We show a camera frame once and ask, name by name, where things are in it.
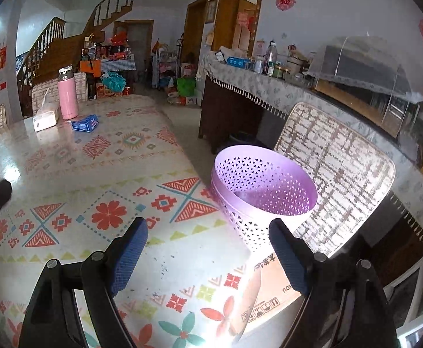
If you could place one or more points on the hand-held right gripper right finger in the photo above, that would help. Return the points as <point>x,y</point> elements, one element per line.
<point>287,261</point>

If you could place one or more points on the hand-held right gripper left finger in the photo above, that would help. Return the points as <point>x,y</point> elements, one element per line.
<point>130,257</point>

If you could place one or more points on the purple plastic basket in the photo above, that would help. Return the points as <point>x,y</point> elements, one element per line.
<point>240,217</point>

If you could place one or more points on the cardboard box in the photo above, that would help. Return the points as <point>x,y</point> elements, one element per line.
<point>273,297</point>

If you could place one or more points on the white tissue pack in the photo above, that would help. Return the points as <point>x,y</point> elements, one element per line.
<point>45,119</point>

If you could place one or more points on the blue carton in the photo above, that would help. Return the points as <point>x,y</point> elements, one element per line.
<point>84,123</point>

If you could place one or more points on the pink thermos bottle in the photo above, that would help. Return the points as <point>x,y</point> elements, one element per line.
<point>67,98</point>

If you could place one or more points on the dark wooden sideboard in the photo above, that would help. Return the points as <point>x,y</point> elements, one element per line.
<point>226,116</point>

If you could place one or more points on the teal bag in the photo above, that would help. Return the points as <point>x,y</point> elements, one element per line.
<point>113,82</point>

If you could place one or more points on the wooden staircase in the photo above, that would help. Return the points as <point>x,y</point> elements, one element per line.
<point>70,47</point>

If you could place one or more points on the leaf patterned sideboard cloth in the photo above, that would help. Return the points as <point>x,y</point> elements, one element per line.
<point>269,87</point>

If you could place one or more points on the green bag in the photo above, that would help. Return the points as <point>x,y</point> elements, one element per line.
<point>186,87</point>

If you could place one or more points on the white storage rack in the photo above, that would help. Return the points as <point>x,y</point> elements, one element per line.
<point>166,65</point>

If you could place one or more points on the clear bottle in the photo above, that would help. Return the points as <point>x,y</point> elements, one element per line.
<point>272,60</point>

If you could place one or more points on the blue box on sideboard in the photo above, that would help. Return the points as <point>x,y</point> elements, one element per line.
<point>238,61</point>

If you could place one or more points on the mesh food cover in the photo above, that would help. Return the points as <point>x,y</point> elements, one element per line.
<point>371,61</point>

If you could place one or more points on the framed wall picture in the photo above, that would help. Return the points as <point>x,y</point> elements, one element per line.
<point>212,11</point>

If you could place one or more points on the red round wall decoration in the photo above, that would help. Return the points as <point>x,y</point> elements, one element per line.
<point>284,0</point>

